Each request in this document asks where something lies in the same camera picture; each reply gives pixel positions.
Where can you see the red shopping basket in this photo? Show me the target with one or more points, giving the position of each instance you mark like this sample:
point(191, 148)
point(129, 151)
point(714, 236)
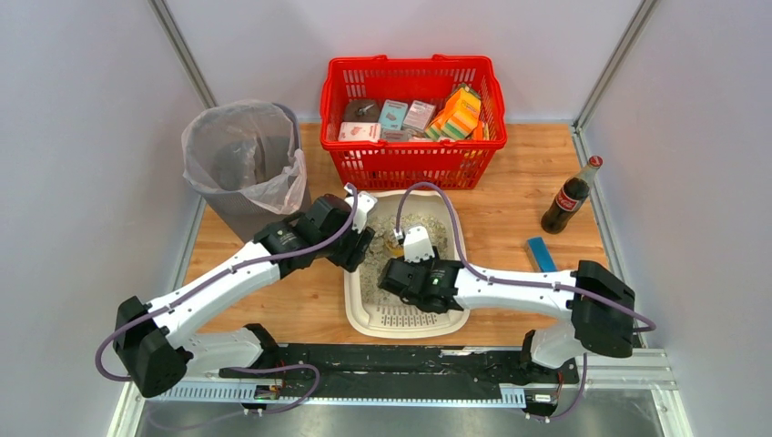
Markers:
point(457, 164)

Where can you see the grey sponge label box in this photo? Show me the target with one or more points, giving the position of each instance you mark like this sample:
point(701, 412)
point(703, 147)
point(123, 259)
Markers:
point(394, 135)

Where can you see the translucent plastic bin liner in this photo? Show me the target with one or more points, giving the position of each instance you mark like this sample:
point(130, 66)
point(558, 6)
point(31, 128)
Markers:
point(241, 151)

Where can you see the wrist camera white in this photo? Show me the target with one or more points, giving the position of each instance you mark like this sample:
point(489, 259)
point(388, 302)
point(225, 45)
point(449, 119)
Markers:
point(417, 245)
point(362, 203)

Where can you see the brown round item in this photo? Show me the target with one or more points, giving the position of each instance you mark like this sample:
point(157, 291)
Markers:
point(362, 111)

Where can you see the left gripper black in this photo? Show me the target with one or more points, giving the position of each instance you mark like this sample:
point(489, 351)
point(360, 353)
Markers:
point(357, 249)

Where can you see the teal small box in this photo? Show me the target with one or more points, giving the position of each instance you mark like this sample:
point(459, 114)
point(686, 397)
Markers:
point(392, 114)

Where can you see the blue and tan box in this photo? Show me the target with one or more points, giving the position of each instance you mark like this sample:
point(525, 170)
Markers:
point(539, 255)

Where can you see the grey small box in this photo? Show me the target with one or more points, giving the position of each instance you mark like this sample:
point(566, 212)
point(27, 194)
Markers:
point(419, 116)

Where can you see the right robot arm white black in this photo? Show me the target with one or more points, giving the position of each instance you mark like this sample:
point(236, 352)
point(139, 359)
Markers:
point(593, 309)

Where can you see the cola glass bottle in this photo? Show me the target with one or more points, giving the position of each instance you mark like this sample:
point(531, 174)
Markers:
point(571, 196)

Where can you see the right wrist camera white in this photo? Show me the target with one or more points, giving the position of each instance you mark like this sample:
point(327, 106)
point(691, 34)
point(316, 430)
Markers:
point(417, 245)

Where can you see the white pink sponge box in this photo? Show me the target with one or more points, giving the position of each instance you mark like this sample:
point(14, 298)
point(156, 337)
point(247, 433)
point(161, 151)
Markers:
point(359, 131)

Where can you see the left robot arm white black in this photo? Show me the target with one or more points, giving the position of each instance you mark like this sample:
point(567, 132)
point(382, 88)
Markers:
point(158, 342)

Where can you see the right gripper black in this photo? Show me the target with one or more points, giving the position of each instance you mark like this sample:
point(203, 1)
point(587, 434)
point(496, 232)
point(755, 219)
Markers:
point(397, 277)

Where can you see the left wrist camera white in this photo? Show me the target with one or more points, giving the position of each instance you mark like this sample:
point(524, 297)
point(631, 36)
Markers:
point(362, 203)

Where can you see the orange green sponge pack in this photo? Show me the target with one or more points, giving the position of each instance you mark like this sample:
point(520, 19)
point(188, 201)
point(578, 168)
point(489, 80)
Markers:
point(459, 117)

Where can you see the cat litter granules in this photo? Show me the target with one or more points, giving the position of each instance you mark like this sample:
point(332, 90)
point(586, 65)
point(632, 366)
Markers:
point(377, 255)

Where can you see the grey mesh trash bin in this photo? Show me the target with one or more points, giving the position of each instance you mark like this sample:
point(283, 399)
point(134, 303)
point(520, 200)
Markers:
point(253, 175)

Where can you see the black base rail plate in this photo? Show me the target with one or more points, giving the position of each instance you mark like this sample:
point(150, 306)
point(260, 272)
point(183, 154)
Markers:
point(401, 372)

